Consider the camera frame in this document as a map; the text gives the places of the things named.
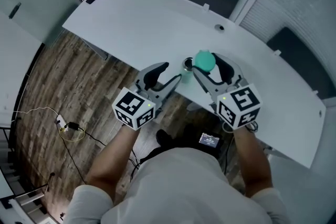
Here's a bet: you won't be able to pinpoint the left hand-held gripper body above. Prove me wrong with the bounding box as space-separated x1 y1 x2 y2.
112 80 165 131

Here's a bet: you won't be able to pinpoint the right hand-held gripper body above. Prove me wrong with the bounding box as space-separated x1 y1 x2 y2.
209 74 264 131

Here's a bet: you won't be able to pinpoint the teal water bottle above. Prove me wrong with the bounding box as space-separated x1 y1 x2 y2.
180 57 195 84

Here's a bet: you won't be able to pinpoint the teal bottle cap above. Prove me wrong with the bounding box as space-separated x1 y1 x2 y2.
194 49 217 73

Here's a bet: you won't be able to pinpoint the person's left forearm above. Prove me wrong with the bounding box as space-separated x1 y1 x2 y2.
85 124 140 206

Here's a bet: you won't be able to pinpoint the person's right forearm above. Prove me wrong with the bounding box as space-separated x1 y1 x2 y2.
232 124 276 199

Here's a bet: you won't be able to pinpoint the person's left black shoe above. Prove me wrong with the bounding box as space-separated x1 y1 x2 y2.
155 129 173 149

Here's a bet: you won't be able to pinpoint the black waist device with screen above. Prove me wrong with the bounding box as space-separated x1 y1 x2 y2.
197 131 223 149

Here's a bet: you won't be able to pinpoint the person's black trousers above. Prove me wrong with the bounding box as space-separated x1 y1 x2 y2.
140 125 224 164

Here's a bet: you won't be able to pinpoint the white table leg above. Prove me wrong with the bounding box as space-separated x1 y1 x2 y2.
262 142 290 159
78 37 110 61

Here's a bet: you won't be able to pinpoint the white power strip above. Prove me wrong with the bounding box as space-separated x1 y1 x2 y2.
55 114 68 131

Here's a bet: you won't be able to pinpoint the person's white shirt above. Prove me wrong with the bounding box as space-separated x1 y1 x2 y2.
64 146 290 224

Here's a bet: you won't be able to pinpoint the black light stand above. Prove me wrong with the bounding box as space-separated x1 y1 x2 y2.
10 172 56 201

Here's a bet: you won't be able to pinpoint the white stepped rack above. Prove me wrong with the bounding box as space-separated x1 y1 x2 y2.
0 125 51 224

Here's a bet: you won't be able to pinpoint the grey door handle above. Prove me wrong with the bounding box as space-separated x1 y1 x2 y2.
8 2 22 19

